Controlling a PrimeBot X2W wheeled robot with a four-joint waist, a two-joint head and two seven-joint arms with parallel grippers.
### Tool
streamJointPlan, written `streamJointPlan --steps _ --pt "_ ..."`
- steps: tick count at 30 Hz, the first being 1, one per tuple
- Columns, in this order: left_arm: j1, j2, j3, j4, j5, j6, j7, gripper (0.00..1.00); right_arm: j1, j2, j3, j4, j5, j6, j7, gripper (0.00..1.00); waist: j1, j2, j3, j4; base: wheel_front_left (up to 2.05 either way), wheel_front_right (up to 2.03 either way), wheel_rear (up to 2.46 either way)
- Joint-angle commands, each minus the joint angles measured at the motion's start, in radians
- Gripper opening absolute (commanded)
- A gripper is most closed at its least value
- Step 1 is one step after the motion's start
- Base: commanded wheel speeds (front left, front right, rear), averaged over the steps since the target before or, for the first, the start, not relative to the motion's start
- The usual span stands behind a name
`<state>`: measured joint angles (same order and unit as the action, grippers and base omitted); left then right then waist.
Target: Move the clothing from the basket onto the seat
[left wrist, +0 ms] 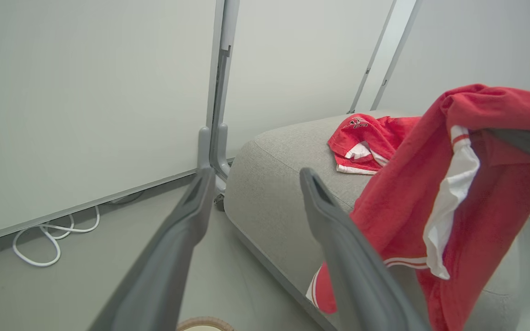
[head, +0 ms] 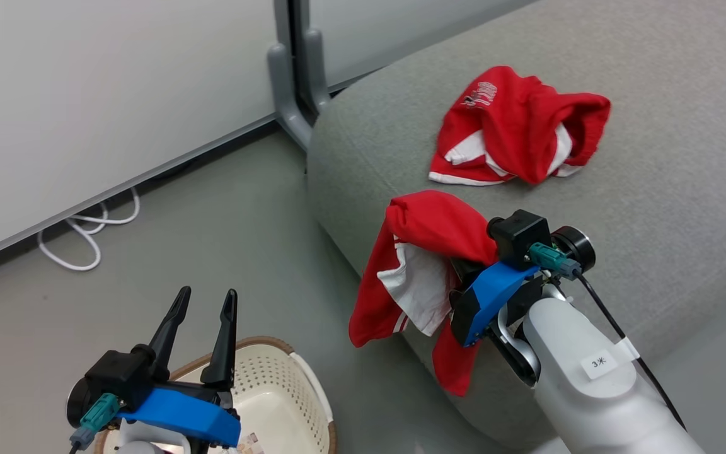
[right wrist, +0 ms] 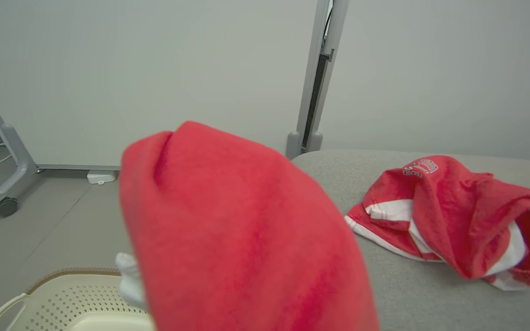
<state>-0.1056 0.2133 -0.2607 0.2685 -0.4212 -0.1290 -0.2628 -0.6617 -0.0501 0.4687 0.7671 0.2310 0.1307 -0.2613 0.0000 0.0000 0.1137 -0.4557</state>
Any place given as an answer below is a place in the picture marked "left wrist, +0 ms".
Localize white partition panel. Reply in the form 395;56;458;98
370;0;530;229
223;0;395;160
0;0;227;247

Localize grey fabric sofa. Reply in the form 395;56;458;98
223;109;530;331

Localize red printed garment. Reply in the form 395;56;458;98
327;113;423;176

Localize grey partition foot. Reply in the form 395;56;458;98
215;123;234;183
197;126;213;171

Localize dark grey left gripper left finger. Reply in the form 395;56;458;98
88;166;217;331

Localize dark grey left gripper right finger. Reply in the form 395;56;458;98
299;167;432;331

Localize cream plastic laundry basket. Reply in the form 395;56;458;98
176;316;235;331

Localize red garment white stripes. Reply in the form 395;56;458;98
305;83;530;331

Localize white floor cable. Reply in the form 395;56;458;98
12;205;101;268

